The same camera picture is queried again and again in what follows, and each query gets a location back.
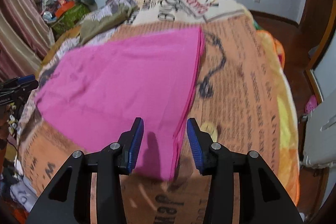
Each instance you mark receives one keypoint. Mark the orange box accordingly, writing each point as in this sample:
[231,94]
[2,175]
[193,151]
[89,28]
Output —
[63,8]

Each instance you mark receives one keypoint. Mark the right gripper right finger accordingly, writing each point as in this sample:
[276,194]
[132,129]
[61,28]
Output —
[263,199]

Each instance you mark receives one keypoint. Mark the olive green pants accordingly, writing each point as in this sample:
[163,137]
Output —
[92,27]

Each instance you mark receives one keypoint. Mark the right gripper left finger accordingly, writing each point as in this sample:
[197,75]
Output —
[67,197]

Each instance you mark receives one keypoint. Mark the newspaper print bed blanket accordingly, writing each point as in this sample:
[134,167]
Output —
[242,99]

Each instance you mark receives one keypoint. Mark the white appliance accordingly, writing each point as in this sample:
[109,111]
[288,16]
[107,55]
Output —
[320,137]

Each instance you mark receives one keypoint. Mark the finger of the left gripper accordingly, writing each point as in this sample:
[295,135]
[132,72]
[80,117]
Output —
[25,79]
[10,90]

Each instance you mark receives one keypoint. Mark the white wardrobe sliding door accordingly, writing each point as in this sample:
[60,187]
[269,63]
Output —
[321,68]

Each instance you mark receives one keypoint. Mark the striped pink curtain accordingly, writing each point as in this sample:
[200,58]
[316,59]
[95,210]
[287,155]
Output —
[25,38]

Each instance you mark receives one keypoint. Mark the pink pants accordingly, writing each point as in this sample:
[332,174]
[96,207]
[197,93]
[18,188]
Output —
[96,92]

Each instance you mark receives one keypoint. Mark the brown wooden door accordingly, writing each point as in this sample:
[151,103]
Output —
[318,26]

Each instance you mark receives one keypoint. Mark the wooden lap desk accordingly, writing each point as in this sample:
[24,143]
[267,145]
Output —
[72,33]

